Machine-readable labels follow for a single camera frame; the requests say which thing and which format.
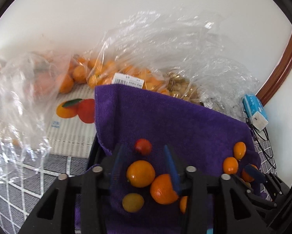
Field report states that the clear plastic bag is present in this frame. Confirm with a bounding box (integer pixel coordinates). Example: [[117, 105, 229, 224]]
[[85, 10, 262, 123]]

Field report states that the small orange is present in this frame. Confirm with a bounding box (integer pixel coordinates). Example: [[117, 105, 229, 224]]
[[179, 196, 188, 214]]

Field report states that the white blue charger box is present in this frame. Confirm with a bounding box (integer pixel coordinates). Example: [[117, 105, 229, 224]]
[[242, 95, 268, 132]]

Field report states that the small red fruit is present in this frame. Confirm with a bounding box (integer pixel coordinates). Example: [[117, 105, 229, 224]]
[[134, 138, 152, 156]]

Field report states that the brown wooden door frame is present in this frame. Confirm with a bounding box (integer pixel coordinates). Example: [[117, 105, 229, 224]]
[[256, 34, 292, 106]]

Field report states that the grey checkered tablecloth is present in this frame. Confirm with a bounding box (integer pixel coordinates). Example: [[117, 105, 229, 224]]
[[0, 136, 94, 233]]

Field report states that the large orange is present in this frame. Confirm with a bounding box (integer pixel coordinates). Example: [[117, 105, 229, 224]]
[[242, 164, 258, 183]]

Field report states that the purple towel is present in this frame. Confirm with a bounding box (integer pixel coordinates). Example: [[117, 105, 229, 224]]
[[89, 84, 260, 233]]

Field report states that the black cable bundle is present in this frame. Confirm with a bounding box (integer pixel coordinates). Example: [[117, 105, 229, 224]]
[[244, 116, 277, 170]]

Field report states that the small kumquat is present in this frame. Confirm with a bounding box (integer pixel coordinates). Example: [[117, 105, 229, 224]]
[[233, 142, 247, 161]]

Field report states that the fruit printed box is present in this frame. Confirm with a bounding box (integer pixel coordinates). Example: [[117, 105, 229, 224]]
[[47, 84, 96, 158]]

